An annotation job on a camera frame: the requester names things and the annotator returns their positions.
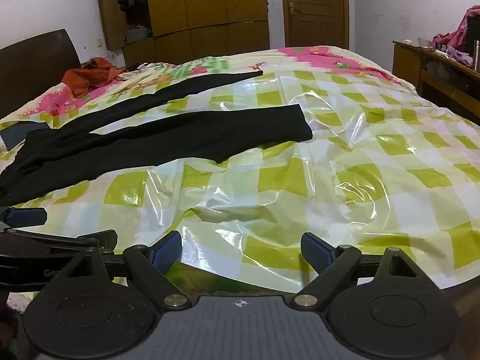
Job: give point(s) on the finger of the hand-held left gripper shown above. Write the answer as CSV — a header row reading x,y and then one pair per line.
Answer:
x,y
56,240
30,215

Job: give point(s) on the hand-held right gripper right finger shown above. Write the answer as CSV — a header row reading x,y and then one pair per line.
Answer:
x,y
317,252

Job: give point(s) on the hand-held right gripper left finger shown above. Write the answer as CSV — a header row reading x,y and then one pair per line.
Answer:
x,y
167,252

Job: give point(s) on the black pants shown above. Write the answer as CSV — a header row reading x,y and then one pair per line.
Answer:
x,y
150,142

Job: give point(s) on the dark blue flat pad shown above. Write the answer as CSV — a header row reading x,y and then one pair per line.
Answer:
x,y
17,133

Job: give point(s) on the green checkered plastic sheet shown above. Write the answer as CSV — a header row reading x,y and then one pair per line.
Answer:
x,y
285,165

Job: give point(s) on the red garment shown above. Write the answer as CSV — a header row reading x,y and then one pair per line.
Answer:
x,y
90,75

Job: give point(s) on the dark wooden headboard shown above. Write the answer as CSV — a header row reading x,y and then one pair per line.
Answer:
x,y
33,60

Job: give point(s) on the pink floral bed sheet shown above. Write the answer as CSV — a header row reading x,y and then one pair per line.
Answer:
x,y
318,58

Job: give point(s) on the grey box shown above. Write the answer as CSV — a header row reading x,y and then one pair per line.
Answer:
x,y
138,34

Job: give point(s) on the wooden desk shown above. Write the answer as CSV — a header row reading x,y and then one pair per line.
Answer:
x,y
446,67

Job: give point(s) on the wooden door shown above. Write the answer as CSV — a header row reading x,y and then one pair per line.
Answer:
x,y
315,7

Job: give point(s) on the wooden wardrobe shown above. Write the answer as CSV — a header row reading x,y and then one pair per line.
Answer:
x,y
210,3

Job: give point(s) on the pink cloth pile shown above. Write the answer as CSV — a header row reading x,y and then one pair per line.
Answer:
x,y
455,33

